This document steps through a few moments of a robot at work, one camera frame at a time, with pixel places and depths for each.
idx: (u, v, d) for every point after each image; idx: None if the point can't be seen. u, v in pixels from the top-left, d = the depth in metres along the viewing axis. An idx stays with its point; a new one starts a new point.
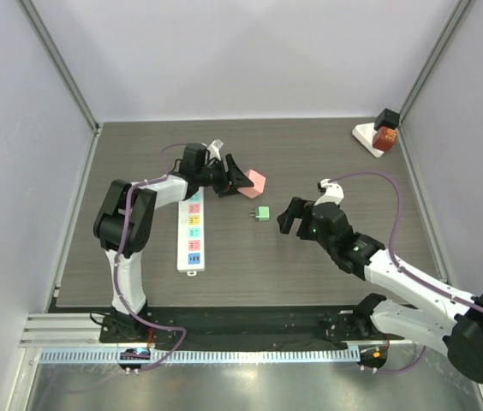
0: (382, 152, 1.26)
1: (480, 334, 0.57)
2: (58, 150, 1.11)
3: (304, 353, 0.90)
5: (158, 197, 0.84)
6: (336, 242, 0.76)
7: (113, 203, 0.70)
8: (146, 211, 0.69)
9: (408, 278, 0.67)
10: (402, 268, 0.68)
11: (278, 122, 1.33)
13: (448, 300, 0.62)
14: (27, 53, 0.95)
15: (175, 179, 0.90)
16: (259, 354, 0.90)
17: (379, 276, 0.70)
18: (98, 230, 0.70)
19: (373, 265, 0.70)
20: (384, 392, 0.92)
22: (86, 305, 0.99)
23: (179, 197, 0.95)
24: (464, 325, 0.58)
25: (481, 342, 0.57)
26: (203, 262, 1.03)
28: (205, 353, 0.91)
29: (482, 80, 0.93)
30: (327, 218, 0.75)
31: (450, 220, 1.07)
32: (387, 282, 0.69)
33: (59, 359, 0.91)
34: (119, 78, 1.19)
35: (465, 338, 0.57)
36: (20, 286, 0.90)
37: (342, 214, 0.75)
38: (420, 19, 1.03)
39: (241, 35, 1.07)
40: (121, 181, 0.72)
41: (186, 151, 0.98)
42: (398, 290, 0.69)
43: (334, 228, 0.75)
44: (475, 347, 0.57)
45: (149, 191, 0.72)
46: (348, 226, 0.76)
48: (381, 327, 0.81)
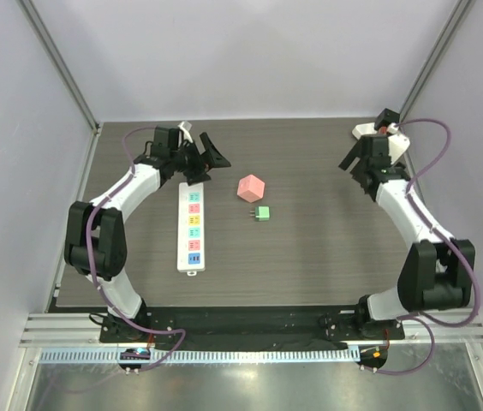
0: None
1: (432, 265, 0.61)
2: (57, 150, 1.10)
3: (304, 353, 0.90)
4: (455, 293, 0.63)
5: (129, 202, 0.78)
6: (369, 161, 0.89)
7: (77, 231, 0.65)
8: (113, 238, 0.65)
9: (409, 204, 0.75)
10: (411, 198, 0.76)
11: (279, 123, 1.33)
13: (427, 229, 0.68)
14: (26, 52, 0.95)
15: (145, 172, 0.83)
16: (259, 354, 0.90)
17: (388, 195, 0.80)
18: (70, 259, 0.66)
19: (388, 187, 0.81)
20: (384, 393, 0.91)
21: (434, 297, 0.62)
22: (86, 305, 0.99)
23: (152, 187, 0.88)
24: (424, 247, 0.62)
25: (428, 270, 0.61)
26: (203, 262, 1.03)
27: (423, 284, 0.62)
28: (205, 354, 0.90)
29: None
30: (369, 137, 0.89)
31: (450, 220, 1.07)
32: (392, 202, 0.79)
33: (59, 359, 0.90)
34: (119, 78, 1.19)
35: (416, 258, 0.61)
36: (20, 286, 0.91)
37: (385, 139, 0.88)
38: (420, 19, 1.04)
39: (241, 36, 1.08)
40: (80, 204, 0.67)
41: (158, 132, 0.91)
42: (397, 211, 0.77)
43: (372, 146, 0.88)
44: (421, 271, 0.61)
45: (113, 210, 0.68)
46: (384, 153, 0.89)
48: (372, 313, 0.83)
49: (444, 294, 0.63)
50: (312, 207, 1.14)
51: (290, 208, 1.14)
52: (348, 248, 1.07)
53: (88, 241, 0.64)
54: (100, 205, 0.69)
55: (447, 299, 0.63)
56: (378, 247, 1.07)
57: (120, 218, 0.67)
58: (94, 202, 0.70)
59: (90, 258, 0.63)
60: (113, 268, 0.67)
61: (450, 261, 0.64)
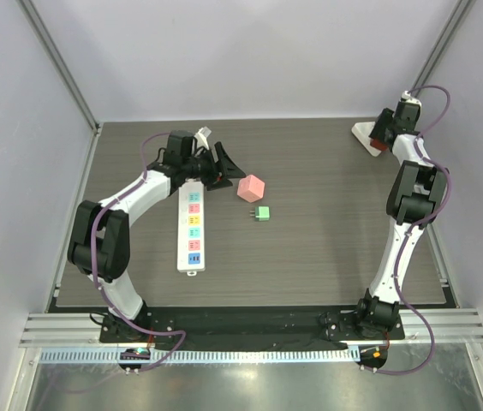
0: (379, 152, 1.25)
1: (413, 176, 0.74)
2: (58, 149, 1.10)
3: (304, 353, 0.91)
4: (429, 203, 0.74)
5: (136, 209, 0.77)
6: (396, 122, 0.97)
7: (81, 229, 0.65)
8: (117, 241, 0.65)
9: (415, 147, 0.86)
10: (416, 143, 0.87)
11: (279, 123, 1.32)
13: (423, 160, 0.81)
14: (27, 54, 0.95)
15: (155, 179, 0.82)
16: (259, 354, 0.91)
17: (399, 141, 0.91)
18: (72, 257, 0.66)
19: (402, 134, 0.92)
20: (384, 393, 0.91)
21: (410, 201, 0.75)
22: (86, 305, 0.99)
23: (162, 194, 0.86)
24: (410, 163, 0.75)
25: (408, 177, 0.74)
26: (203, 262, 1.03)
27: (403, 190, 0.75)
28: (205, 354, 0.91)
29: None
30: (402, 103, 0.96)
31: (450, 220, 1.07)
32: (402, 146, 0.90)
33: (60, 359, 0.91)
34: (119, 79, 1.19)
35: (402, 168, 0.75)
36: (20, 287, 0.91)
37: (415, 106, 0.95)
38: (420, 19, 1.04)
39: (241, 36, 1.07)
40: (89, 203, 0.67)
41: (170, 139, 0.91)
42: (402, 153, 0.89)
43: (402, 110, 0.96)
44: (403, 177, 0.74)
45: (119, 211, 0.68)
46: (412, 119, 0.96)
48: (375, 290, 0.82)
49: (418, 203, 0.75)
50: (313, 207, 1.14)
51: (290, 208, 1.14)
52: (348, 249, 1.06)
53: (92, 241, 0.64)
54: (108, 206, 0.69)
55: (420, 208, 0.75)
56: (379, 247, 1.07)
57: (126, 221, 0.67)
58: (103, 203, 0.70)
59: (93, 259, 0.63)
60: (115, 269, 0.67)
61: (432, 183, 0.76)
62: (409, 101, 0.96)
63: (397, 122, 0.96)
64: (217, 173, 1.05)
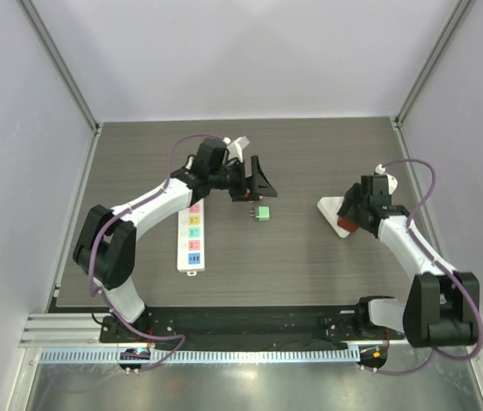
0: (348, 233, 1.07)
1: (434, 297, 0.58)
2: (57, 149, 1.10)
3: (304, 353, 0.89)
4: (460, 329, 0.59)
5: (150, 219, 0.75)
6: (370, 199, 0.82)
7: (90, 233, 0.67)
8: (119, 253, 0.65)
9: (413, 240, 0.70)
10: (410, 230, 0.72)
11: (279, 123, 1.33)
13: (429, 262, 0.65)
14: (26, 53, 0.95)
15: (175, 190, 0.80)
16: (259, 354, 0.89)
17: (387, 230, 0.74)
18: (77, 258, 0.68)
19: (388, 221, 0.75)
20: (384, 393, 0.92)
21: (440, 332, 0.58)
22: (88, 305, 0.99)
23: (181, 206, 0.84)
24: (426, 278, 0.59)
25: (430, 300, 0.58)
26: (203, 262, 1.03)
27: (428, 318, 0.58)
28: (205, 354, 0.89)
29: None
30: (369, 177, 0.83)
31: (450, 221, 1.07)
32: (391, 235, 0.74)
33: (60, 359, 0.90)
34: (119, 79, 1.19)
35: (418, 288, 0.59)
36: (20, 287, 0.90)
37: (384, 177, 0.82)
38: (420, 20, 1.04)
39: (241, 35, 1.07)
40: (101, 209, 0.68)
41: (202, 148, 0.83)
42: (399, 247, 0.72)
43: (372, 184, 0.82)
44: (423, 302, 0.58)
45: (128, 223, 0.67)
46: (385, 192, 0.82)
48: (372, 318, 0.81)
49: (448, 332, 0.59)
50: (312, 207, 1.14)
51: (290, 207, 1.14)
52: (348, 248, 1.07)
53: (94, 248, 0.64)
54: (119, 215, 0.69)
55: (455, 336, 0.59)
56: (379, 247, 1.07)
57: (132, 235, 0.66)
58: (116, 211, 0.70)
59: (91, 265, 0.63)
60: (114, 281, 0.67)
61: (456, 296, 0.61)
62: (377, 173, 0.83)
63: (371, 199, 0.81)
64: (246, 188, 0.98)
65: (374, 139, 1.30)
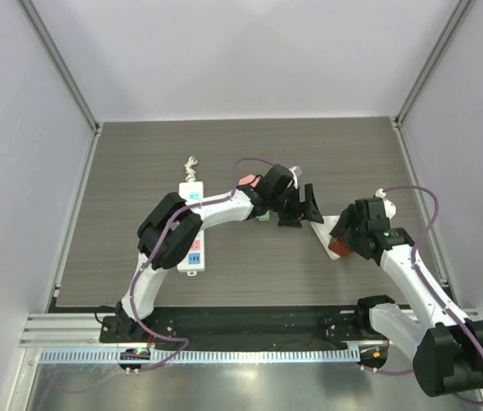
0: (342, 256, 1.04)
1: (450, 352, 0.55)
2: (57, 149, 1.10)
3: (303, 353, 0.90)
4: (473, 376, 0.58)
5: (213, 219, 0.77)
6: (369, 226, 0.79)
7: (160, 214, 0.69)
8: (181, 241, 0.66)
9: (419, 278, 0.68)
10: (416, 266, 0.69)
11: (278, 123, 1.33)
13: (439, 309, 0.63)
14: (26, 54, 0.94)
15: (241, 200, 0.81)
16: (259, 354, 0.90)
17: (392, 264, 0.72)
18: (141, 232, 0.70)
19: (392, 253, 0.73)
20: (383, 393, 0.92)
21: (454, 382, 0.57)
22: (87, 305, 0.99)
23: (239, 217, 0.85)
24: (438, 331, 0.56)
25: (446, 355, 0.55)
26: (203, 262, 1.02)
27: (442, 372, 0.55)
28: (205, 354, 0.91)
29: None
30: (364, 201, 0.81)
31: (450, 221, 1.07)
32: (396, 270, 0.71)
33: (59, 359, 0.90)
34: (119, 79, 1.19)
35: (432, 342, 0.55)
36: (20, 288, 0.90)
37: (378, 200, 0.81)
38: (420, 20, 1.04)
39: (241, 35, 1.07)
40: (175, 196, 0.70)
41: (273, 170, 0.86)
42: (405, 285, 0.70)
43: (367, 209, 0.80)
44: (439, 357, 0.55)
45: (195, 217, 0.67)
46: (382, 215, 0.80)
48: (372, 324, 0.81)
49: (461, 381, 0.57)
50: None
51: None
52: None
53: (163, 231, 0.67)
54: (191, 207, 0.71)
55: (466, 384, 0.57)
56: None
57: (197, 229, 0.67)
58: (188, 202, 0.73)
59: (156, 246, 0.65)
60: (165, 263, 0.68)
61: (466, 343, 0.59)
62: (370, 197, 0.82)
63: (370, 224, 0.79)
64: (300, 212, 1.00)
65: (374, 139, 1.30)
